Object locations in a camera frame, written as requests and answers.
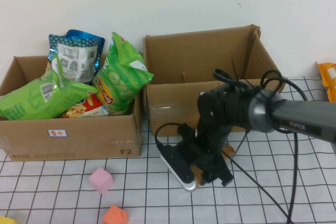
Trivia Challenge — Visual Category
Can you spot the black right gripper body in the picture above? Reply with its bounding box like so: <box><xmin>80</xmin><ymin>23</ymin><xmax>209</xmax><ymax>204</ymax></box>
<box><xmin>175</xmin><ymin>123</ymin><xmax>229</xmax><ymax>180</ymax></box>

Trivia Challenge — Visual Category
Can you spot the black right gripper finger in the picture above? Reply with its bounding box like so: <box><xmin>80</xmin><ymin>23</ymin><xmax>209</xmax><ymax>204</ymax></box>
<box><xmin>219</xmin><ymin>165</ymin><xmax>235</xmax><ymax>187</ymax></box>
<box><xmin>201</xmin><ymin>168</ymin><xmax>219</xmax><ymax>186</ymax></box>

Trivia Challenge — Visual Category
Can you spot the brown snack pack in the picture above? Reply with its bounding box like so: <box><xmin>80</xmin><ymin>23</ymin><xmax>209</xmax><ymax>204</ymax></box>
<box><xmin>191</xmin><ymin>143</ymin><xmax>236</xmax><ymax>188</ymax></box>

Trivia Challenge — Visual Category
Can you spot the red fries snack bag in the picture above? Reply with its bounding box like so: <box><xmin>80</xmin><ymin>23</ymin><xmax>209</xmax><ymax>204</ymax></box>
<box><xmin>59</xmin><ymin>92</ymin><xmax>111</xmax><ymax>119</ymax></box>

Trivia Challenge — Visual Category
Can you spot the blue dotted snack bag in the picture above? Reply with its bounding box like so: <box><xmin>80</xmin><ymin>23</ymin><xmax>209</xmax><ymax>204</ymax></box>
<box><xmin>48</xmin><ymin>29</ymin><xmax>106</xmax><ymax>86</ymax></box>

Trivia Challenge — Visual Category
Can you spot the green snack bag with barcode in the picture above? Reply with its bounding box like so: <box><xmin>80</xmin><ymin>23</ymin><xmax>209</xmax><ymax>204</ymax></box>
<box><xmin>0</xmin><ymin>53</ymin><xmax>100</xmax><ymax>121</ymax></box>

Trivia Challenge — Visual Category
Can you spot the white black-grid tablecloth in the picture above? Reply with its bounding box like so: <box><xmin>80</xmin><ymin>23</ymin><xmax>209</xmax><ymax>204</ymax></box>
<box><xmin>0</xmin><ymin>77</ymin><xmax>336</xmax><ymax>224</ymax></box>

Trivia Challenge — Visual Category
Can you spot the orange foam block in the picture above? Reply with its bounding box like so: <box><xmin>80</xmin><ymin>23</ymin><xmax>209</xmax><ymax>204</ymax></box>
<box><xmin>102</xmin><ymin>205</ymin><xmax>130</xmax><ymax>224</ymax></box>

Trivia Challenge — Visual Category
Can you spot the empty brown cardboard box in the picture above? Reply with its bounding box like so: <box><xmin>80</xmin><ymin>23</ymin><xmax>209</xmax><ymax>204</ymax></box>
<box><xmin>143</xmin><ymin>24</ymin><xmax>287</xmax><ymax>137</ymax></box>

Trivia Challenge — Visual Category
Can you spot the pink foam cube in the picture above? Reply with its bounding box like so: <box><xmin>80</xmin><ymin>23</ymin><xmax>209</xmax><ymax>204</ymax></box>
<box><xmin>88</xmin><ymin>166</ymin><xmax>114</xmax><ymax>195</ymax></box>

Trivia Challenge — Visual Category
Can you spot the green Lay's chip bag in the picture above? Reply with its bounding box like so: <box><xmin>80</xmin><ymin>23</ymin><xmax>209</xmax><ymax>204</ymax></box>
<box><xmin>93</xmin><ymin>31</ymin><xmax>154</xmax><ymax>116</ymax></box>

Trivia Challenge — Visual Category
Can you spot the cardboard box marked F2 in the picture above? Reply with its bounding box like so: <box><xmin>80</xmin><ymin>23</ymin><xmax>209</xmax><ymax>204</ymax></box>
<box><xmin>0</xmin><ymin>55</ymin><xmax>144</xmax><ymax>162</ymax></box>

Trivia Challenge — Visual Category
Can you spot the orange chip bag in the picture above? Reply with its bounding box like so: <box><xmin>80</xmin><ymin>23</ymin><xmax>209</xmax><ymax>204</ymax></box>
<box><xmin>317</xmin><ymin>61</ymin><xmax>336</xmax><ymax>103</ymax></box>

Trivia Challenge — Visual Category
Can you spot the white blue-edged label sticker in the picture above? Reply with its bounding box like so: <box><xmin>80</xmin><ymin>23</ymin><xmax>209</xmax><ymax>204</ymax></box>
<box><xmin>47</xmin><ymin>129</ymin><xmax>68</xmax><ymax>138</ymax></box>

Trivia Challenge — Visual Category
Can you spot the thin black cable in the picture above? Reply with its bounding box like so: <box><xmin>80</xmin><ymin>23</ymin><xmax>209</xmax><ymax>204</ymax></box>
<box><xmin>223</xmin><ymin>152</ymin><xmax>293</xmax><ymax>223</ymax></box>

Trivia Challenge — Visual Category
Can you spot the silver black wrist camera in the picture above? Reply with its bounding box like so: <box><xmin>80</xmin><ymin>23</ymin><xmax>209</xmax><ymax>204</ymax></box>
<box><xmin>156</xmin><ymin>146</ymin><xmax>198</xmax><ymax>193</ymax></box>

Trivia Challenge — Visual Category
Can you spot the black camera cable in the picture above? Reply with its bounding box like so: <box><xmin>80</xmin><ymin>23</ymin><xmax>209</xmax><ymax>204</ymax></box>
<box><xmin>154</xmin><ymin>122</ymin><xmax>184</xmax><ymax>151</ymax></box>

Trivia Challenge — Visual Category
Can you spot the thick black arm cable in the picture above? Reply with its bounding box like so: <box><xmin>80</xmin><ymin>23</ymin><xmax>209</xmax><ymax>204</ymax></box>
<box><xmin>258</xmin><ymin>69</ymin><xmax>310</xmax><ymax>224</ymax></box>

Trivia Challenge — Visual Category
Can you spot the black cable loop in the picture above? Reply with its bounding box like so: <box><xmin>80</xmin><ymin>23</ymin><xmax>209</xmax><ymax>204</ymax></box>
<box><xmin>213</xmin><ymin>68</ymin><xmax>237</xmax><ymax>84</ymax></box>

